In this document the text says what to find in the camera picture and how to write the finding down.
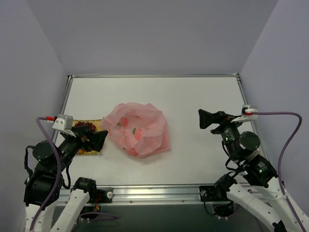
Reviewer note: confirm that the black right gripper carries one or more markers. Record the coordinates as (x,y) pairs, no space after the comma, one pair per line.
(221,121)

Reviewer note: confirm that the red fake grape bunch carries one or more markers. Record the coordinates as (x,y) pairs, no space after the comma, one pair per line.
(91,125)

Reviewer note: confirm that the aluminium front frame rail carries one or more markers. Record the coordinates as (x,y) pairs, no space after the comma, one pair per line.
(152,195)

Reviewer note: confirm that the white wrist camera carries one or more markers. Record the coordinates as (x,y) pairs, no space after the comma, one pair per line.
(63,124)
(248,114)

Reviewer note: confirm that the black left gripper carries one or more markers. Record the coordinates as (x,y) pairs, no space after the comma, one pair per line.
(83,135)

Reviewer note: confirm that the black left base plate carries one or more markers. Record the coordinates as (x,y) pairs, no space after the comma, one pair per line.
(101,195)

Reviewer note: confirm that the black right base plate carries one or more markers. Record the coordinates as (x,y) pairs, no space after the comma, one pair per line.
(210,193)

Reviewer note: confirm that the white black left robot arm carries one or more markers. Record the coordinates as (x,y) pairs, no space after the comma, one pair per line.
(43,190)

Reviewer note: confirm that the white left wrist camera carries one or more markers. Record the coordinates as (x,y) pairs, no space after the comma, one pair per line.
(63,124)

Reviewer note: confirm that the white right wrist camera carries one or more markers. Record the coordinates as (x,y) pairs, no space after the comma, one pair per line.
(248,114)

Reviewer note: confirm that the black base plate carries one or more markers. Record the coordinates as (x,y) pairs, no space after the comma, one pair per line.
(210,193)
(101,195)

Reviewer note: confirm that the pink plastic bag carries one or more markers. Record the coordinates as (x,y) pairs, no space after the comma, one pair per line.
(138,129)

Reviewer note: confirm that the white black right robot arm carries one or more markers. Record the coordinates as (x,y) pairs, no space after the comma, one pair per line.
(254,184)

